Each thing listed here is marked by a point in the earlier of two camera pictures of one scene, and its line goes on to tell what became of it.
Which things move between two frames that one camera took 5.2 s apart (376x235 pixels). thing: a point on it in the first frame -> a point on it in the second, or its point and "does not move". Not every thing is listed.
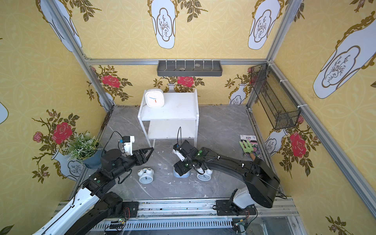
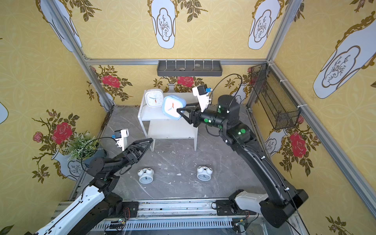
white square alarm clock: x=154 y=98 does not move
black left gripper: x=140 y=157 -> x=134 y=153
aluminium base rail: x=199 y=217 does not move
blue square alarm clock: x=185 y=175 -> x=170 y=104
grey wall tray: x=189 y=68 does not move
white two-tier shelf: x=177 y=119 does not move
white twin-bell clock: x=146 y=176 does not move
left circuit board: x=118 y=224 does not move
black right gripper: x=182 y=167 -> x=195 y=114
